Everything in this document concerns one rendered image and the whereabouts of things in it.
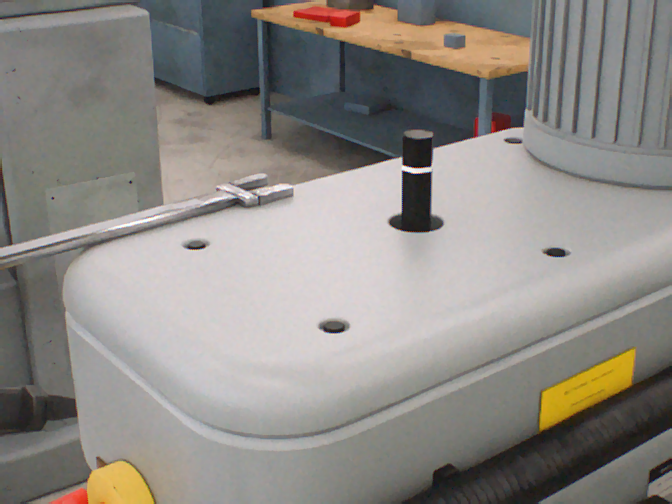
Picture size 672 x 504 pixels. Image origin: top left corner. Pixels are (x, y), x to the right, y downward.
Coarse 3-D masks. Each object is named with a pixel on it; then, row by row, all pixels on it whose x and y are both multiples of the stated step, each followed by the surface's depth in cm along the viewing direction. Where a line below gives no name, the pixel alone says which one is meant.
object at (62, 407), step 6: (54, 396) 126; (60, 396) 127; (54, 402) 125; (60, 402) 127; (66, 402) 128; (72, 402) 129; (54, 408) 125; (60, 408) 127; (66, 408) 128; (72, 408) 128; (54, 414) 126; (60, 414) 127; (66, 414) 127; (72, 414) 128; (48, 420) 125
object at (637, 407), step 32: (640, 384) 67; (576, 416) 63; (608, 416) 63; (640, 416) 64; (512, 448) 61; (544, 448) 60; (576, 448) 61; (608, 448) 62; (448, 480) 58; (480, 480) 58; (512, 480) 58; (544, 480) 59; (576, 480) 62
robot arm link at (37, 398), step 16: (0, 400) 121; (16, 400) 123; (32, 400) 123; (48, 400) 125; (0, 416) 120; (16, 416) 122; (32, 416) 123; (48, 416) 124; (0, 432) 124; (16, 432) 124; (32, 432) 125
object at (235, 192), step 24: (216, 192) 74; (240, 192) 74; (264, 192) 74; (288, 192) 74; (144, 216) 69; (168, 216) 70; (192, 216) 71; (48, 240) 66; (72, 240) 66; (96, 240) 67; (0, 264) 63
